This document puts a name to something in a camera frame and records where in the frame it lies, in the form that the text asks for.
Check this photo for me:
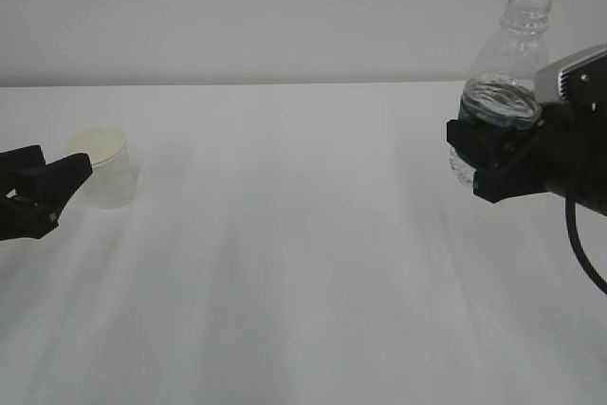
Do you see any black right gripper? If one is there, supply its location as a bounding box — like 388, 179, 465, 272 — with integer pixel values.
447, 107, 606, 215

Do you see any white paper cup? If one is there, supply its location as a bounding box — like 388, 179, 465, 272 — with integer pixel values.
65, 126, 137, 210

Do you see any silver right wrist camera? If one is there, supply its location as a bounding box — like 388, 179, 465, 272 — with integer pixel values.
534, 44, 606, 132

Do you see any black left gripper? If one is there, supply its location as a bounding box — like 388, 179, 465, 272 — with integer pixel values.
1, 145, 92, 241

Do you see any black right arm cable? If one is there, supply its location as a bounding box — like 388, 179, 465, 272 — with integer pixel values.
563, 193, 607, 296

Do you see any clear water bottle green label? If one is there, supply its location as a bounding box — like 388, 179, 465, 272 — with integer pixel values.
450, 0, 552, 188

